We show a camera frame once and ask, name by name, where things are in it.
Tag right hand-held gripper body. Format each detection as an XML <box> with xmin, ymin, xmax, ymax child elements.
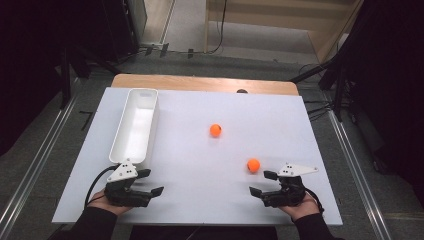
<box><xmin>262</xmin><ymin>162</ymin><xmax>320</xmax><ymax>209</ymax></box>

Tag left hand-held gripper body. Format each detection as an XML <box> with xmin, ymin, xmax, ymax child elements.
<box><xmin>104</xmin><ymin>158</ymin><xmax>152</xmax><ymax>208</ymax></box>

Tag orange ball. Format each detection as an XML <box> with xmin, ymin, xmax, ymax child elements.
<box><xmin>246</xmin><ymin>157</ymin><xmax>262</xmax><ymax>174</ymax></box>
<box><xmin>209</xmin><ymin>123</ymin><xmax>223</xmax><ymax>138</ymax></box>

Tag white plastic bin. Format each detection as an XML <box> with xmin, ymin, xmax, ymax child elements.
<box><xmin>108</xmin><ymin>87</ymin><xmax>160</xmax><ymax>166</ymax></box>

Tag person's left hand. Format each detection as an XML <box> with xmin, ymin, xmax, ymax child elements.
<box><xmin>87</xmin><ymin>189</ymin><xmax>133</xmax><ymax>217</ymax></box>

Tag person's right hand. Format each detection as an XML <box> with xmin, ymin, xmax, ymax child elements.
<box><xmin>278</xmin><ymin>191</ymin><xmax>322</xmax><ymax>223</ymax></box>

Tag wooden table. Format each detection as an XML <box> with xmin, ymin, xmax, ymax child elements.
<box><xmin>110</xmin><ymin>73</ymin><xmax>300</xmax><ymax>97</ymax></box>

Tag black metal stand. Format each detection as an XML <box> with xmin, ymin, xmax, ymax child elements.
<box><xmin>58</xmin><ymin>43</ymin><xmax>121</xmax><ymax>110</ymax></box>
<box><xmin>289</xmin><ymin>58</ymin><xmax>349</xmax><ymax>123</ymax></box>

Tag dark curtain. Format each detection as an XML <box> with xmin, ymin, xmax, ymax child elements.
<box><xmin>0</xmin><ymin>0</ymin><xmax>134</xmax><ymax>158</ymax></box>
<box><xmin>343</xmin><ymin>0</ymin><xmax>424</xmax><ymax>208</ymax></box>

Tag light wooden shelf unit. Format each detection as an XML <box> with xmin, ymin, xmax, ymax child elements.
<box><xmin>203</xmin><ymin>0</ymin><xmax>365</xmax><ymax>64</ymax></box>

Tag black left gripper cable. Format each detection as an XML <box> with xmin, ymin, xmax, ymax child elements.
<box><xmin>84</xmin><ymin>164</ymin><xmax>120</xmax><ymax>208</ymax></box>

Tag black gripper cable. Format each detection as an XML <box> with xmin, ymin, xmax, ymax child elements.
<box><xmin>304</xmin><ymin>187</ymin><xmax>325</xmax><ymax>215</ymax></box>
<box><xmin>84</xmin><ymin>164</ymin><xmax>120</xmax><ymax>208</ymax></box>

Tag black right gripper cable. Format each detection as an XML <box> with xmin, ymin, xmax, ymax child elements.
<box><xmin>304</xmin><ymin>187</ymin><xmax>325</xmax><ymax>215</ymax></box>

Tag metal floor rail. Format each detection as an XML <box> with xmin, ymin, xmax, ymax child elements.
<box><xmin>0</xmin><ymin>94</ymin><xmax>80</xmax><ymax>236</ymax></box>
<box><xmin>327</xmin><ymin>109</ymin><xmax>394</xmax><ymax>240</ymax></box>

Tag black floor cables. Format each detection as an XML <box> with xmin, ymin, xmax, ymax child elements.
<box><xmin>298</xmin><ymin>62</ymin><xmax>335</xmax><ymax>122</ymax></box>

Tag black hanging cable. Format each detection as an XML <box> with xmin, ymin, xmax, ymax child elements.
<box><xmin>204</xmin><ymin>0</ymin><xmax>229</xmax><ymax>55</ymax></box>

